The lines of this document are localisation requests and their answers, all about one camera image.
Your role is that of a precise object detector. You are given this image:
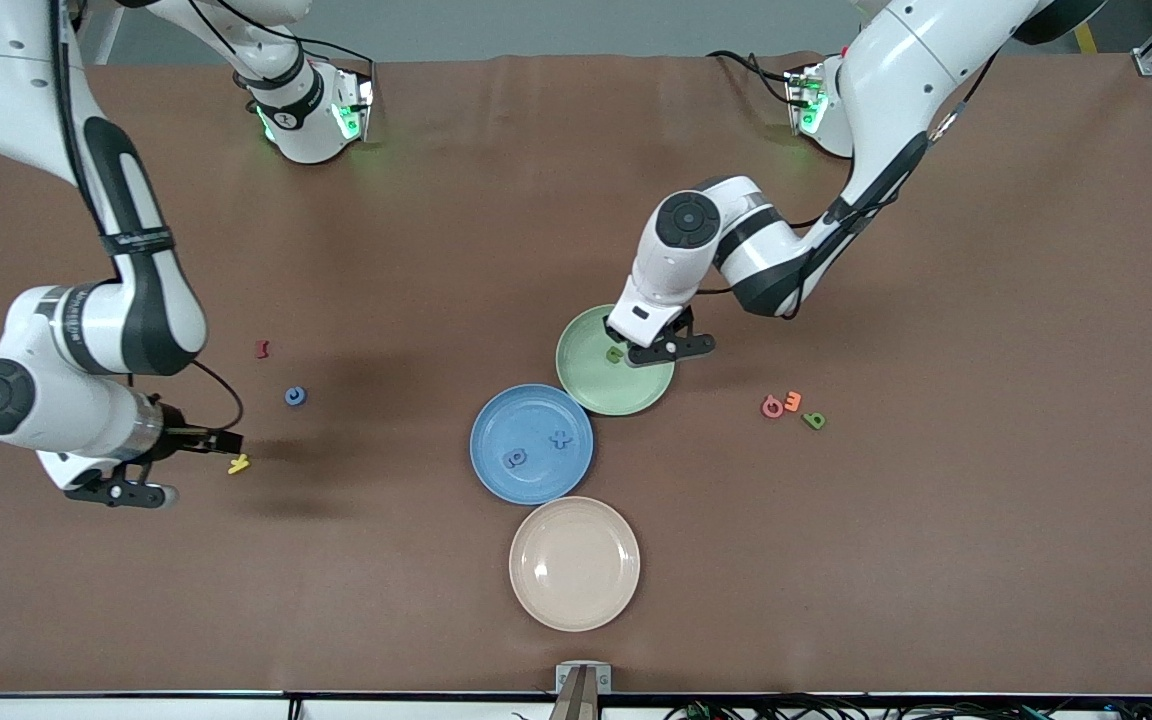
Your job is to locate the light green plate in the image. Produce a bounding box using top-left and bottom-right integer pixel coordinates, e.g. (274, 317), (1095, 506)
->
(555, 304), (677, 418)

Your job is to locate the brown table cover sheet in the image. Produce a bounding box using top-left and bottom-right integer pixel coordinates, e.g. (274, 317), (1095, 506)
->
(0, 52), (1152, 696)

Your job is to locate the blue plate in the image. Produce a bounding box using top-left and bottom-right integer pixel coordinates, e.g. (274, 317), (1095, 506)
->
(469, 383), (595, 506)

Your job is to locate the beige plate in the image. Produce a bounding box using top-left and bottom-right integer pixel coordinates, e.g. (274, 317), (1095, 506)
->
(508, 495), (642, 633)

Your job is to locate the black arm base cable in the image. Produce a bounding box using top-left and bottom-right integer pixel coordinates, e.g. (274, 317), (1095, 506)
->
(704, 48), (799, 106)
(286, 38), (378, 81)

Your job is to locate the white table edge rail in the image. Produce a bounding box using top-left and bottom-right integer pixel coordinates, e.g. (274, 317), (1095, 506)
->
(0, 693), (1152, 720)

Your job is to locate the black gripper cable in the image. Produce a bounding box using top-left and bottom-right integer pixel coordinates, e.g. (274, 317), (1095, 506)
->
(696, 50), (999, 301)
(46, 0), (245, 436)

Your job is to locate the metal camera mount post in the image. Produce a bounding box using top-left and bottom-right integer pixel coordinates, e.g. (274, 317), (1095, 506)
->
(549, 660), (614, 720)

